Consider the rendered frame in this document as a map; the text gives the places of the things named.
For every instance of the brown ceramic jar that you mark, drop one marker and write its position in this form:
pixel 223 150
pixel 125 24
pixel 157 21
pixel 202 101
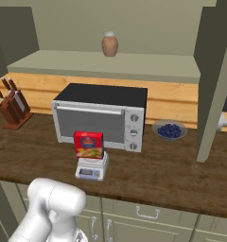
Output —
pixel 109 45

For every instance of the red boxed food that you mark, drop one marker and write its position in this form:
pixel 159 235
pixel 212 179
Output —
pixel 88 143

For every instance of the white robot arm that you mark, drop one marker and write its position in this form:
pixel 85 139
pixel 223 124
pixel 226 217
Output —
pixel 52 201

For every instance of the narrow olive cabinet door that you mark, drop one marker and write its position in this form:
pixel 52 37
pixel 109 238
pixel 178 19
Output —
pixel 14 38

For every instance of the pile of blueberries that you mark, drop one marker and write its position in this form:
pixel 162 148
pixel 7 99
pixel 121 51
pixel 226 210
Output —
pixel 169 130

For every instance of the brown wooden knife block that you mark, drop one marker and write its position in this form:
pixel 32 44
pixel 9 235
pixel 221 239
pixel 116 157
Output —
pixel 14 113

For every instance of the silver toaster oven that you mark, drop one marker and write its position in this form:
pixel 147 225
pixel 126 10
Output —
pixel 102 94

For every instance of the grey glass bowl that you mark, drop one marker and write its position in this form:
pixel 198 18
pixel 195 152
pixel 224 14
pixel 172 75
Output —
pixel 182 127

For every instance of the white cylindrical object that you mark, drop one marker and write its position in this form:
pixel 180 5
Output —
pixel 222 123

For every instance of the wide olive cabinet door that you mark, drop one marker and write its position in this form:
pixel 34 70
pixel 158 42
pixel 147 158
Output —
pixel 213 78

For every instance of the white digital scale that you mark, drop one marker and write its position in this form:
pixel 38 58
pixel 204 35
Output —
pixel 92 168

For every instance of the olive cupboard door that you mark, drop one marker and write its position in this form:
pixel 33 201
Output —
pixel 150 231
pixel 87 222

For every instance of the olive wall cabinet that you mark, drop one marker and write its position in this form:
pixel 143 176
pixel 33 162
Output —
pixel 118 66

